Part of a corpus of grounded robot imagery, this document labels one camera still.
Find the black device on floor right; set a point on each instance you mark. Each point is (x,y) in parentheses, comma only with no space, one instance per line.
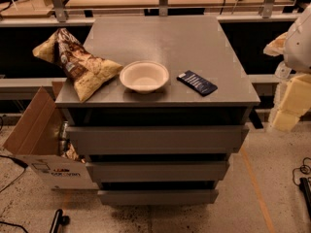
(301,177)

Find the clear sanitizer bottle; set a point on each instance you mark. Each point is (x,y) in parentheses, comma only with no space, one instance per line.
(282,71)

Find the black object at bottom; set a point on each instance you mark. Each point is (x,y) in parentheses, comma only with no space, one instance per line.
(59,221)

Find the grey top drawer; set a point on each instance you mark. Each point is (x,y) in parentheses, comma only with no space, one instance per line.
(157,139)

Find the grey drawer cabinet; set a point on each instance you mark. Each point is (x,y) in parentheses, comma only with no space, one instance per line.
(195,43)

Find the grey drawer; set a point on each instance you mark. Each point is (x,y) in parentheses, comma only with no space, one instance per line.
(157,139)
(158,197)
(120,172)

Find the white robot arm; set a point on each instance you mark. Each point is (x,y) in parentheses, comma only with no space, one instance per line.
(295,46)

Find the grey middle drawer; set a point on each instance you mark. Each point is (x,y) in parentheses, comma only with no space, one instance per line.
(120,172)

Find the dark blue snack packet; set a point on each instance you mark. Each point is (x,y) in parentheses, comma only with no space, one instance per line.
(197,83)

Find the metal railing frame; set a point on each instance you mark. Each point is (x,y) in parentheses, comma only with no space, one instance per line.
(53,12)

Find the yellow brown chip bag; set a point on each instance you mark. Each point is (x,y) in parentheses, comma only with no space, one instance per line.
(86,71)

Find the grey bottom drawer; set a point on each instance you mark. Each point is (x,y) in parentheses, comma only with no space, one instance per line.
(158,197)

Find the open cardboard box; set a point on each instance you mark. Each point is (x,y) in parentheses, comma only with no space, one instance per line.
(40,140)

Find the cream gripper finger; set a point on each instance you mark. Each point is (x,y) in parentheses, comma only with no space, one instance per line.
(276,47)
(295,103)

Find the white paper bowl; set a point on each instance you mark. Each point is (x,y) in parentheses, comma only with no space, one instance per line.
(144,76)

